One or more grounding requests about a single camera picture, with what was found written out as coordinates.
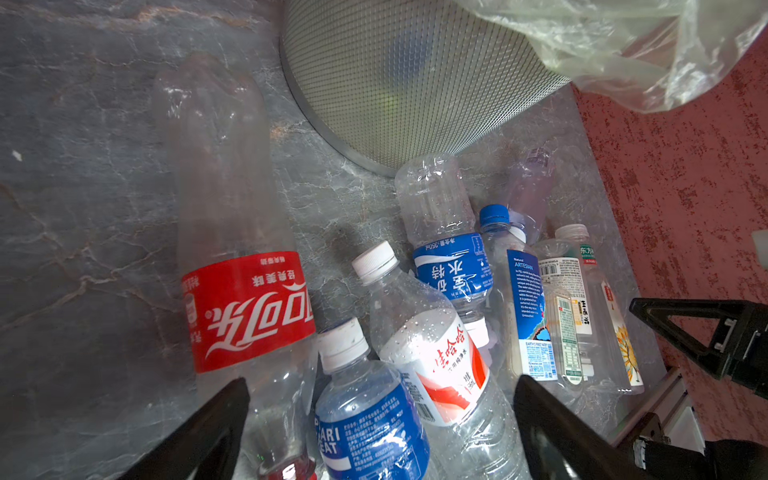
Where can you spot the clear plastic bin liner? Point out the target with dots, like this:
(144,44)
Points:
(648,56)

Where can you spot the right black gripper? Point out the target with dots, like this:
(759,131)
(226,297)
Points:
(725,338)

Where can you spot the grey mesh waste bin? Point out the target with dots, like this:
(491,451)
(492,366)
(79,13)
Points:
(384,82)

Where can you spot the clear purple tinted bottle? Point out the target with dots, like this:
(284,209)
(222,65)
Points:
(530,185)

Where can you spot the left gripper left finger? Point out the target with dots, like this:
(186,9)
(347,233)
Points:
(206,446)

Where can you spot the blue label water bottle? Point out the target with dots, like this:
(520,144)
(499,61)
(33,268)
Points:
(448,252)

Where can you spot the red Coca-Cola label bottle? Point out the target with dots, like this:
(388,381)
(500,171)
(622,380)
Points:
(246,296)

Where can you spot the green white label bottle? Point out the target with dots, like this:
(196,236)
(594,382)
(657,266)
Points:
(568,320)

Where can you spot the blue Pocari label bottle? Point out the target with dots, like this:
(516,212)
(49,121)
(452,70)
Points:
(366,422)

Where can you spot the blue cap artesian bottle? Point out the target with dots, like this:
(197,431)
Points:
(518,300)

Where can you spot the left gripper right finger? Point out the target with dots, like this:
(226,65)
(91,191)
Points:
(558,445)

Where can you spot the sunflower label tea bottle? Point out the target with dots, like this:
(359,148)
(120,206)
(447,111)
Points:
(610,348)

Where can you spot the white red Wahaha bottle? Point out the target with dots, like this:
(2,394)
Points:
(469,423)

